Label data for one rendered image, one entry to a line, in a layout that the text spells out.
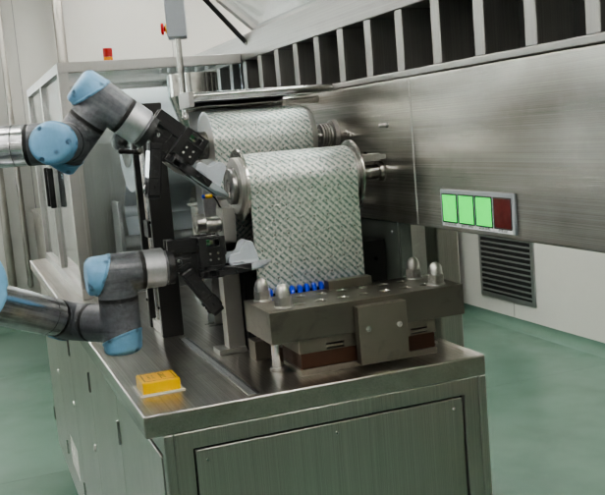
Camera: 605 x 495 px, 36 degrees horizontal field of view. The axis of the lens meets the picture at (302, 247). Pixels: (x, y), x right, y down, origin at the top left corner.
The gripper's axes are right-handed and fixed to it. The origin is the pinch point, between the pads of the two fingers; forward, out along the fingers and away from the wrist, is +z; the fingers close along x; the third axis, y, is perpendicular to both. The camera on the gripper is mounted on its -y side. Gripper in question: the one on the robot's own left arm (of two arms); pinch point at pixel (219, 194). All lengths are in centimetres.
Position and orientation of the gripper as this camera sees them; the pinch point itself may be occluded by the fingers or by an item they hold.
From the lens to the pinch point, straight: 189.2
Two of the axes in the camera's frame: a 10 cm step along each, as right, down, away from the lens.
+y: 5.3, -8.4, 1.2
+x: -3.6, -0.9, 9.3
